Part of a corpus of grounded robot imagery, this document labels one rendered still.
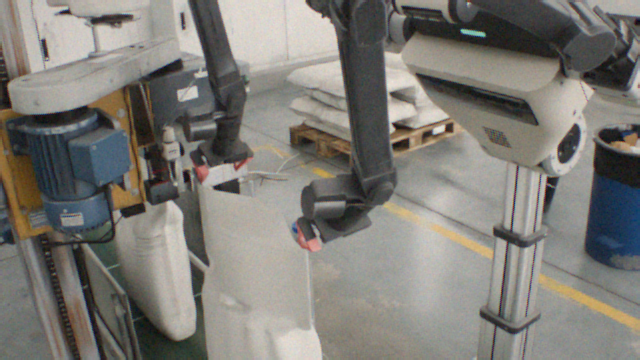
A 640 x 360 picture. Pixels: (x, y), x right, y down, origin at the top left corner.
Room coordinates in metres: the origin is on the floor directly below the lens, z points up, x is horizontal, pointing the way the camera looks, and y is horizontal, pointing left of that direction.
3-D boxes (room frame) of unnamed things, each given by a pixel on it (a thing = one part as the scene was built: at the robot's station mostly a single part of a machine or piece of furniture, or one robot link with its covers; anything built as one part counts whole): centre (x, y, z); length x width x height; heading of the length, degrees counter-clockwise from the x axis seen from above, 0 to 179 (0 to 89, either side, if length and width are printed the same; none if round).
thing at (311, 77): (4.61, -0.17, 0.56); 0.66 x 0.43 x 0.15; 123
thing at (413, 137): (4.64, -0.53, 0.07); 1.20 x 0.82 x 0.14; 128
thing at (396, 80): (4.29, -0.43, 0.56); 0.66 x 0.42 x 0.15; 126
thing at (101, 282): (1.83, 0.86, 0.54); 1.05 x 0.02 x 0.41; 36
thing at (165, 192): (1.44, 0.41, 1.04); 0.08 x 0.06 x 0.05; 126
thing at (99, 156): (1.13, 0.44, 1.25); 0.10 x 0.08 x 0.12; 151
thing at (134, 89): (1.49, 0.48, 1.26); 0.22 x 0.05 x 0.16; 36
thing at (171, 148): (1.41, 0.36, 1.14); 0.05 x 0.04 x 0.16; 126
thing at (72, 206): (1.18, 0.53, 1.21); 0.15 x 0.15 x 0.25
